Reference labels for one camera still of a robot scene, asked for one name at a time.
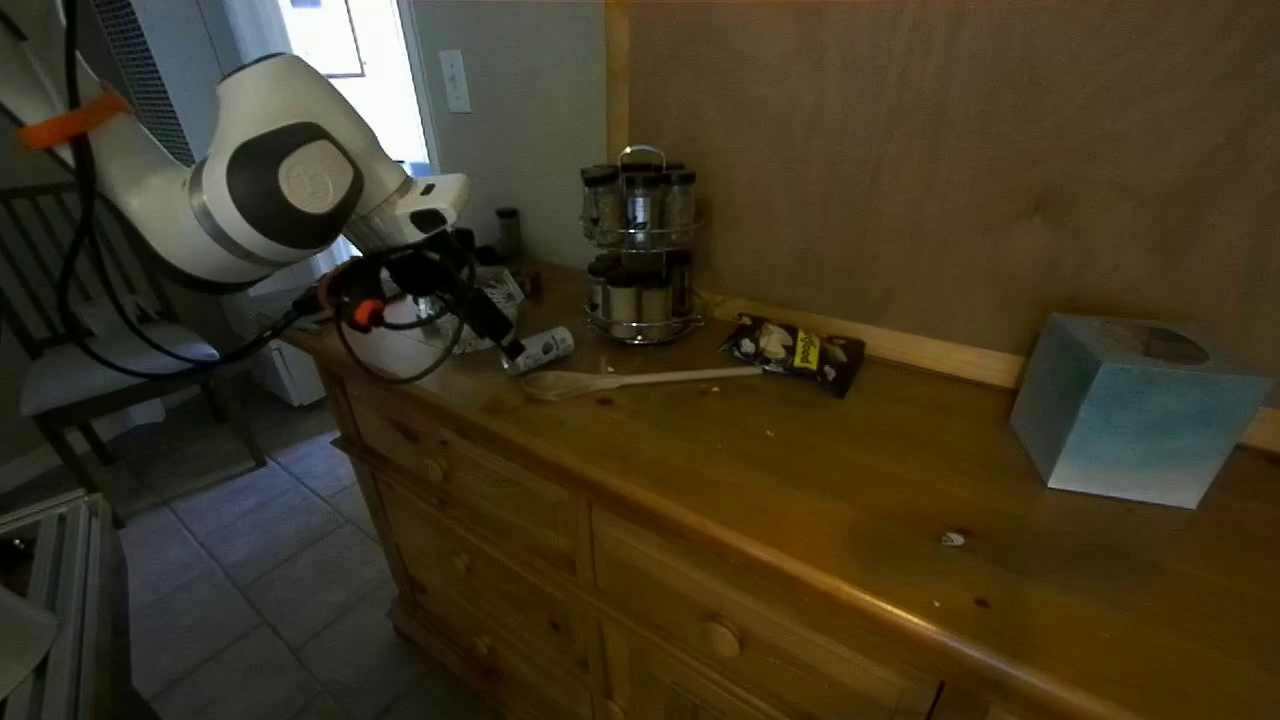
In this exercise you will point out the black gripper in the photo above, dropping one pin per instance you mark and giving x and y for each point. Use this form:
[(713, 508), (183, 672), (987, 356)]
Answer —
[(453, 272)]

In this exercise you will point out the white bottle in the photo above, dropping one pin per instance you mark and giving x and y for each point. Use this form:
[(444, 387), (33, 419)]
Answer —
[(544, 351)]

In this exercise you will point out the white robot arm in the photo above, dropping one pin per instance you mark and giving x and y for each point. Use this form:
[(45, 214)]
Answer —
[(284, 175)]

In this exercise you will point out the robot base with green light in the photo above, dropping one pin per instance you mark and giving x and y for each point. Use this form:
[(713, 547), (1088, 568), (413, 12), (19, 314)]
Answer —
[(62, 613)]

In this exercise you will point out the small dark jar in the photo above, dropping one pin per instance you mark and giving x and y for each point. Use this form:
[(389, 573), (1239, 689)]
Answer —
[(509, 235)]

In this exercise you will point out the wooden spoon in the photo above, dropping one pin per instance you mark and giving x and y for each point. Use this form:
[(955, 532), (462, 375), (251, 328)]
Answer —
[(557, 387)]

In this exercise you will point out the chrome spice jar rack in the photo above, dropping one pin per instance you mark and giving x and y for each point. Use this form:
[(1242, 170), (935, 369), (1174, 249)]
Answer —
[(642, 223)]

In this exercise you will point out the wooden dresser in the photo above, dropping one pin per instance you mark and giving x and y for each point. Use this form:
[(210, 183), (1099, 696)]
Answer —
[(747, 551)]

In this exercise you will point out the dark wooden chair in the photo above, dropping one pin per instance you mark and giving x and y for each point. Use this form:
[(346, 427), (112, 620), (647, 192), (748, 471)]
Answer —
[(120, 311)]

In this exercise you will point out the black snack packet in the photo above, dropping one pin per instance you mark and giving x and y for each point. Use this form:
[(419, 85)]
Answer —
[(803, 352)]

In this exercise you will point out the blue tissue box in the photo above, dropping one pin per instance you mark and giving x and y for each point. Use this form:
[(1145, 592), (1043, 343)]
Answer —
[(1135, 410)]

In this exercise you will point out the white wall light switch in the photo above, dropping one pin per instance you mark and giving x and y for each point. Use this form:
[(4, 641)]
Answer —
[(453, 80)]

